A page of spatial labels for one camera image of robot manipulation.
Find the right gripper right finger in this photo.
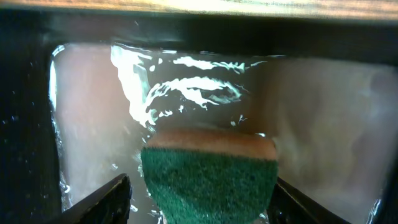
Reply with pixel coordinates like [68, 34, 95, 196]
[267, 178, 348, 224]

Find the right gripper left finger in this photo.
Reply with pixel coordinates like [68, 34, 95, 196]
[48, 174, 132, 224]

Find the green sponge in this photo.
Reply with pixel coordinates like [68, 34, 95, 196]
[141, 129, 279, 224]

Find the black water tray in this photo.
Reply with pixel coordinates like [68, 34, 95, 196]
[1, 8, 397, 223]

